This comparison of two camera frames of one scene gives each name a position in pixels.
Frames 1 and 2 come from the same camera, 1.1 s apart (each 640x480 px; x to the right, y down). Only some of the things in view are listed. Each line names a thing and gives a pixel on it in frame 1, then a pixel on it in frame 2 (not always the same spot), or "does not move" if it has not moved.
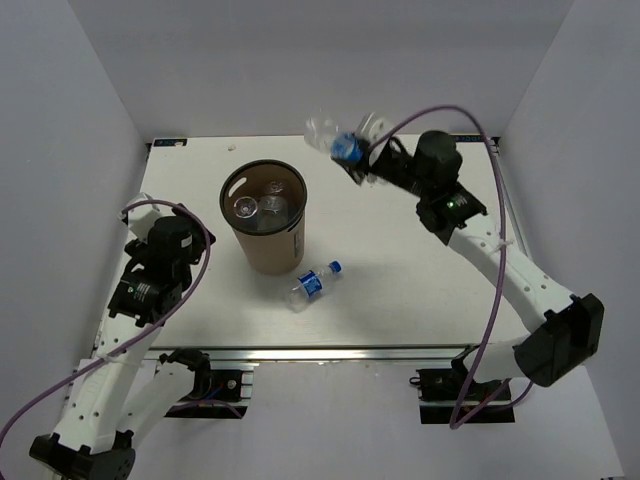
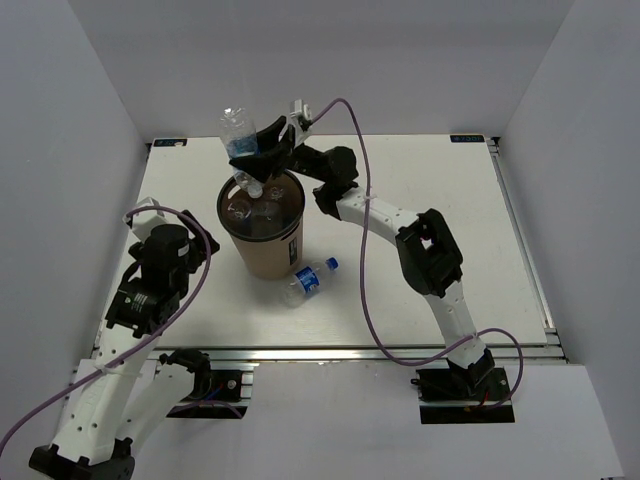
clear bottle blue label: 324,135 -> 240,139
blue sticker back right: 470,138 does not move
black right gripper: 358,171 -> 269,162
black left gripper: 198,242 does not move
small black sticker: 169,142 does not move
